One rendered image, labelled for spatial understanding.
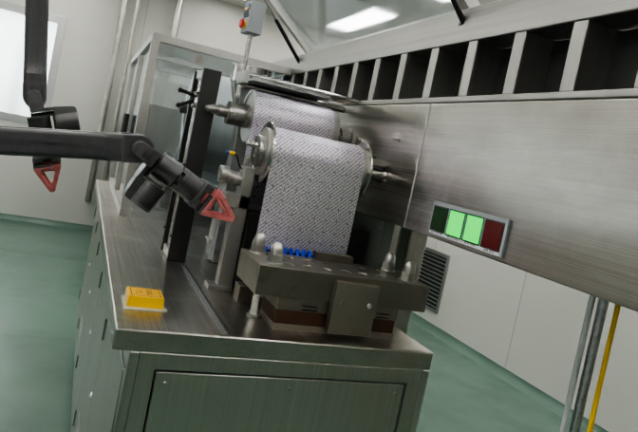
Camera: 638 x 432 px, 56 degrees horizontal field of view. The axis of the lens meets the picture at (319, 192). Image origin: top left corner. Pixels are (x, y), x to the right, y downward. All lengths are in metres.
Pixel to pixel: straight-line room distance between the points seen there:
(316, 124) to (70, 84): 5.39
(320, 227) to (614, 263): 0.71
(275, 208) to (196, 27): 5.74
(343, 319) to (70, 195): 5.84
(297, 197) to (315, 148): 0.12
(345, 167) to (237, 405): 0.60
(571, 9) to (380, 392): 0.83
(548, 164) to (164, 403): 0.80
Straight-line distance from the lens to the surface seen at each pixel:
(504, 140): 1.18
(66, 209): 6.95
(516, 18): 1.27
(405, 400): 1.36
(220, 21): 7.10
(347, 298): 1.26
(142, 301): 1.24
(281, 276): 1.21
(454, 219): 1.25
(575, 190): 1.03
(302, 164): 1.39
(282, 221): 1.40
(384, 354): 1.29
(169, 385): 1.17
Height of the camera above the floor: 1.25
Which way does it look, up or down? 3 degrees down
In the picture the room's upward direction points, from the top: 12 degrees clockwise
